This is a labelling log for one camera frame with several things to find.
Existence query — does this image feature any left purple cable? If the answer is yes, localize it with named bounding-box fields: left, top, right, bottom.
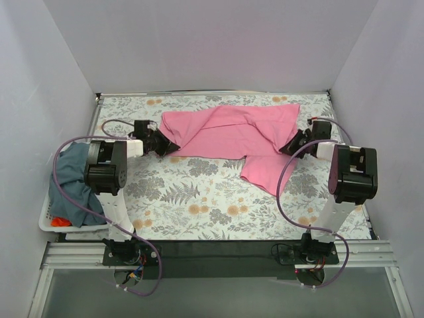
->
left=52, top=119, right=163, bottom=297

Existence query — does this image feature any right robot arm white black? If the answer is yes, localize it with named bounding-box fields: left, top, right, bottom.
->
left=271, top=117, right=378, bottom=266

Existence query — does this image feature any white laundry basket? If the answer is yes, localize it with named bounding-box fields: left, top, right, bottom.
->
left=38, top=195, right=110, bottom=233

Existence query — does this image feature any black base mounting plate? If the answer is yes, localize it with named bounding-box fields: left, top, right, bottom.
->
left=102, top=238, right=339, bottom=280

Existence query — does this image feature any grey blue t shirt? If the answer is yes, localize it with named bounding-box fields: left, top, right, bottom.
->
left=48, top=142, right=106, bottom=228

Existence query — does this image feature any pink t shirt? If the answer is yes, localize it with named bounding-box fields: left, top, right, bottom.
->
left=160, top=103, right=300, bottom=196

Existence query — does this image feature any orange garment in basket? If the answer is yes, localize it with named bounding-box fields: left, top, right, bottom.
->
left=50, top=217, right=72, bottom=227

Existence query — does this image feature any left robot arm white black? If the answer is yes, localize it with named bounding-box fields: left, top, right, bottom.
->
left=83, top=120, right=180, bottom=265

